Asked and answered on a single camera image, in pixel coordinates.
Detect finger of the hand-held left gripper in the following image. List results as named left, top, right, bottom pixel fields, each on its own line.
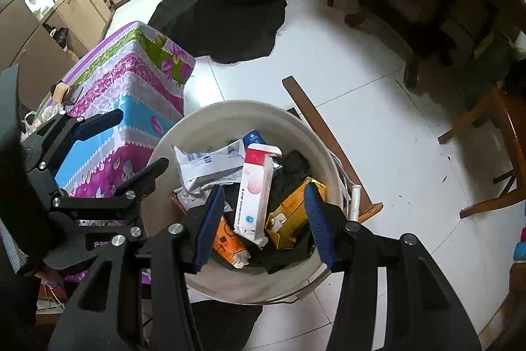
left=49, top=157, right=170, bottom=246
left=21, top=108, right=125, bottom=193

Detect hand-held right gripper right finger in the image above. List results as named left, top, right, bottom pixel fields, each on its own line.
left=303, top=182, right=482, bottom=351

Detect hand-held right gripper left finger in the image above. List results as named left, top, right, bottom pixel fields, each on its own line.
left=48, top=186, right=227, bottom=351

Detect amber gold packet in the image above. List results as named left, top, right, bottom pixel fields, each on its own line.
left=265, top=177, right=328, bottom=250

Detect red white cardboard box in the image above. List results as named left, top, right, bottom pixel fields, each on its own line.
left=233, top=143, right=283, bottom=250

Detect white printed packet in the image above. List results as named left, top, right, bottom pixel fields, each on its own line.
left=172, top=144, right=248, bottom=193

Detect white plastic bucket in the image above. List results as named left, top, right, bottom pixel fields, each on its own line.
left=146, top=99, right=347, bottom=305

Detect black cloth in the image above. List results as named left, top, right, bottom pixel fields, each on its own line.
left=282, top=149, right=310, bottom=189

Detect blue packet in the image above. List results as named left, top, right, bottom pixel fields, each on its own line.
left=242, top=130, right=264, bottom=149

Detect purple floral tablecloth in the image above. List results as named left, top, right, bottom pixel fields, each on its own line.
left=53, top=21, right=197, bottom=284

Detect white plastic roll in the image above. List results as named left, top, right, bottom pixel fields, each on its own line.
left=349, top=184, right=363, bottom=223

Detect wooden board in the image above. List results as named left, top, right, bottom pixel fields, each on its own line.
left=282, top=76, right=384, bottom=225

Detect person's dark trouser leg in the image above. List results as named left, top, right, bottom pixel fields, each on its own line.
left=190, top=299, right=264, bottom=351

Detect beige lower kitchen cabinets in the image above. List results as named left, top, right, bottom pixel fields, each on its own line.
left=40, top=0, right=166, bottom=61

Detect large black bag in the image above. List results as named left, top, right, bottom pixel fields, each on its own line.
left=147, top=0, right=288, bottom=65

